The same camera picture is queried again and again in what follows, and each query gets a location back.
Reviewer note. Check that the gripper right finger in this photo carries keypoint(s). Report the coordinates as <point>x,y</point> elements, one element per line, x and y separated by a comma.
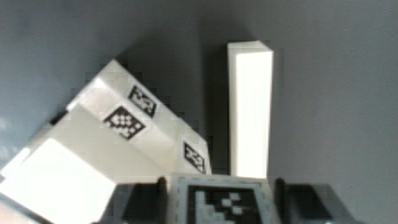
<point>310,204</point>

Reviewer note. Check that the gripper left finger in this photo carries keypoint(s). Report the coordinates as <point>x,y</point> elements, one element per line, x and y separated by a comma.
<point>137,204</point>

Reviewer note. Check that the white chair leg cube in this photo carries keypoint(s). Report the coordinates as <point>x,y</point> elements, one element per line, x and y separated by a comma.
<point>217,199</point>

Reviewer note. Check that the white chair back frame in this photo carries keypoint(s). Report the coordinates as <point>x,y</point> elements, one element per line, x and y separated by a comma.
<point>120,143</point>

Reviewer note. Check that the white U-shaped obstacle fence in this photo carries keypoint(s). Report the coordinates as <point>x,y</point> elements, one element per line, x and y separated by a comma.
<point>251,64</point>

